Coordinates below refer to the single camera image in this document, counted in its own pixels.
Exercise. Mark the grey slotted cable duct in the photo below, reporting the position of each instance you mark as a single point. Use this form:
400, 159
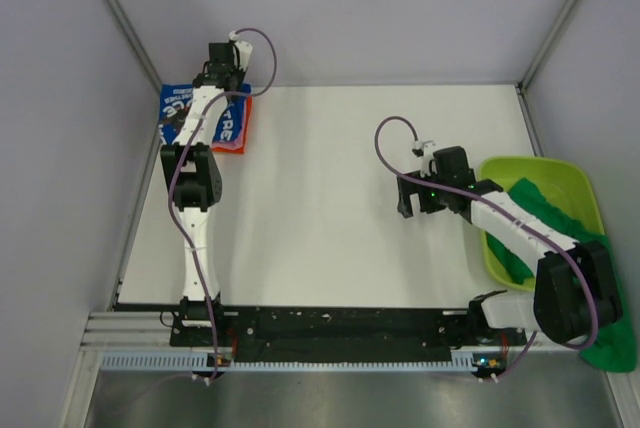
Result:
124, 361

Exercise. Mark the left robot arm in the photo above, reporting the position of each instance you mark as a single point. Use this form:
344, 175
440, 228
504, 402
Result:
192, 176

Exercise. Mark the lime green plastic basket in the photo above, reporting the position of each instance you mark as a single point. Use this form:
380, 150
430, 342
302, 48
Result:
557, 192

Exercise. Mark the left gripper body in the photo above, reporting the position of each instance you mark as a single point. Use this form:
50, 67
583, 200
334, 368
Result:
237, 75

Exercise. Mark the pink folded t shirt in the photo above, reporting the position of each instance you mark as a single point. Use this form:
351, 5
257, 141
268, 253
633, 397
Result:
241, 139

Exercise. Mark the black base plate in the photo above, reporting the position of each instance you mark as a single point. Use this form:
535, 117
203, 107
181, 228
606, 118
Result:
245, 324

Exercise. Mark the aluminium enclosure frame left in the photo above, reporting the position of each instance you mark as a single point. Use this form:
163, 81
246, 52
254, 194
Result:
134, 42

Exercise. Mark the blue t shirt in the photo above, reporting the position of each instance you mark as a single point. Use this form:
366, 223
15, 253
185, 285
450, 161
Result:
181, 108

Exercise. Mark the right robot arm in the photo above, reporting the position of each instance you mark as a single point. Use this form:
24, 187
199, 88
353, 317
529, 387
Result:
575, 289

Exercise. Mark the aluminium enclosure frame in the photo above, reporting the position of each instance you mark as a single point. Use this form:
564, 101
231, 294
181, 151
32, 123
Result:
134, 42
552, 37

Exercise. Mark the aluminium front rail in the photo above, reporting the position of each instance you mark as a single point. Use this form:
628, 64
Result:
154, 330

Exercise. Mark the aluminium enclosure frame right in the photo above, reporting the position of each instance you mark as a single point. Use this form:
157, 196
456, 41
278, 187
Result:
552, 37

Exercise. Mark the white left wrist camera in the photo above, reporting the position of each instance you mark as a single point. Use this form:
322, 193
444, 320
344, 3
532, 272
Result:
242, 51

